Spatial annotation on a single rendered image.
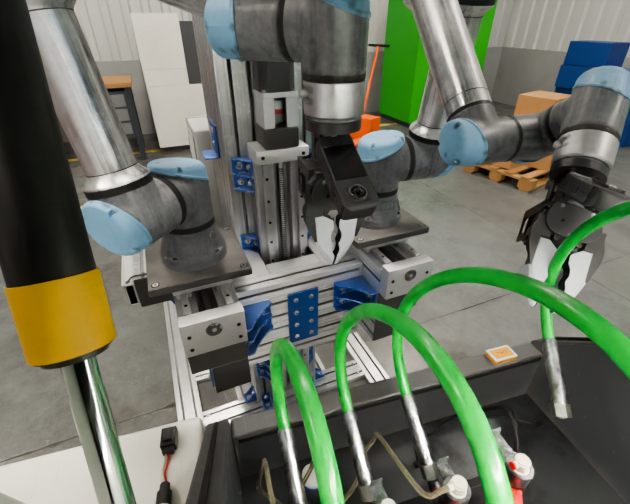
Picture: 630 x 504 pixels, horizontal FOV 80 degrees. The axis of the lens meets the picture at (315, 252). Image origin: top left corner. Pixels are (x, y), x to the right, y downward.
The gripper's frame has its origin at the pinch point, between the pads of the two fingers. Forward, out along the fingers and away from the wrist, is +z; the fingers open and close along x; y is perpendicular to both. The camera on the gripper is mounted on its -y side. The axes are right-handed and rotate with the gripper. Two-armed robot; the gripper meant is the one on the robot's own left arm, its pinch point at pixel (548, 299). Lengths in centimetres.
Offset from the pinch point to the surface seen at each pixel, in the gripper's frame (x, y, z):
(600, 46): -173, 425, -454
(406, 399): 13.3, -1.4, 18.5
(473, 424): 15.8, -29.6, 14.7
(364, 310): 22.7, -18.0, 10.7
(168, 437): 42, 5, 37
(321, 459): 22.6, -28.2, 20.0
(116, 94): 349, 313, -128
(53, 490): 53, 1, 48
